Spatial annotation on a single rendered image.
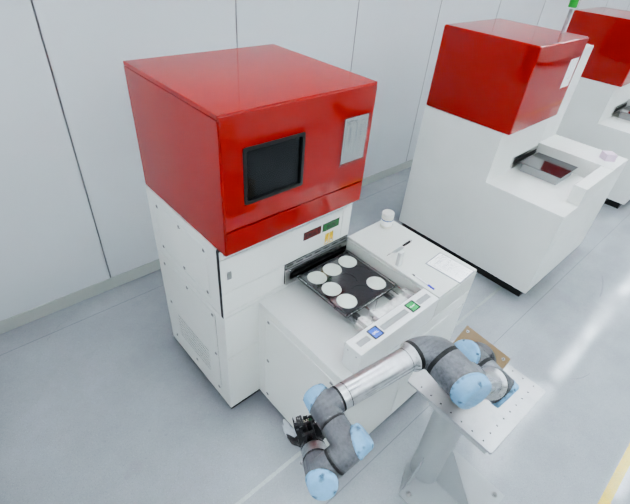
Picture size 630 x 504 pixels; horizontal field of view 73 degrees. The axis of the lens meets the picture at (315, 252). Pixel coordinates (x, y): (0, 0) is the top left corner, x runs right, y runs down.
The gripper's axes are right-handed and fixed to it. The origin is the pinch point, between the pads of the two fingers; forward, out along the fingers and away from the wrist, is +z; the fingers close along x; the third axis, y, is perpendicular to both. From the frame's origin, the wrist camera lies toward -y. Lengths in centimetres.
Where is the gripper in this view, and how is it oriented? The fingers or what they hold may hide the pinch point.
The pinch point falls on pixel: (306, 418)
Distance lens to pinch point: 148.1
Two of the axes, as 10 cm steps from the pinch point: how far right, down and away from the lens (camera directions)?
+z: -1.6, -1.6, 9.7
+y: -2.9, -9.4, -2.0
